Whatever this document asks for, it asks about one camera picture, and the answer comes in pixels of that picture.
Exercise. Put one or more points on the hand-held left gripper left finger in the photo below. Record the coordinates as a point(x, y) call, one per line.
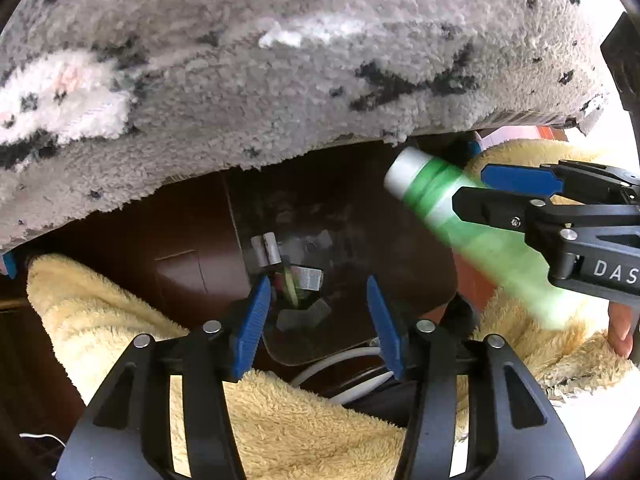
point(255, 320)

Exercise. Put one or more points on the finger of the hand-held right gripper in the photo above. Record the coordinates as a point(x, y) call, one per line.
point(490, 207)
point(515, 177)

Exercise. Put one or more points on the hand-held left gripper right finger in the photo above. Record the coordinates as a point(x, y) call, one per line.
point(385, 325)

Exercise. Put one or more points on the blue plastic piece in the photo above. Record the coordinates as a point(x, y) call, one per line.
point(474, 149)
point(7, 265)

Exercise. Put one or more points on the silver foil wrapper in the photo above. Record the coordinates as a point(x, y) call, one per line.
point(265, 250)
point(306, 278)

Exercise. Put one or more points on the pink box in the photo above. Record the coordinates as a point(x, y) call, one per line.
point(505, 137)

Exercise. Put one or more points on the grey fluffy patterned rug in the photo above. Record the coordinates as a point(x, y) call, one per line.
point(250, 70)

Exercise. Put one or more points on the clear plastic wrapper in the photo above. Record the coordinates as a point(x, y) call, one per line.
point(300, 316)

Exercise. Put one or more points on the green plastic bottle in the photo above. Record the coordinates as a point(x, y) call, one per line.
point(430, 185)

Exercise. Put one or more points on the person's right hand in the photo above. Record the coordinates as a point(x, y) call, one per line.
point(620, 330)

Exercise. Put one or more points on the dark brown trash bin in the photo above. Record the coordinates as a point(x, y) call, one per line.
point(375, 240)

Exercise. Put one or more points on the black plastic frame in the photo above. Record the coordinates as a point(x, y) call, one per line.
point(625, 60)

